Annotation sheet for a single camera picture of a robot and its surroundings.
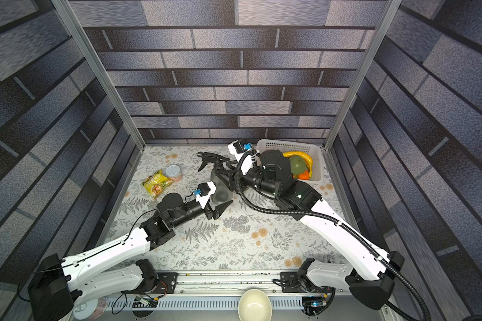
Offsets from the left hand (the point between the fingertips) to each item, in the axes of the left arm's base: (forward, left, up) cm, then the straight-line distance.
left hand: (226, 192), depth 68 cm
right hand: (+3, +1, +11) cm, 12 cm away
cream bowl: (-30, -10, -26) cm, 41 cm away
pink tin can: (+24, +30, -22) cm, 44 cm away
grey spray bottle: (0, +1, -1) cm, 2 cm away
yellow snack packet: (+19, +38, -24) cm, 49 cm away
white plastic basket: (+42, -29, -20) cm, 55 cm away
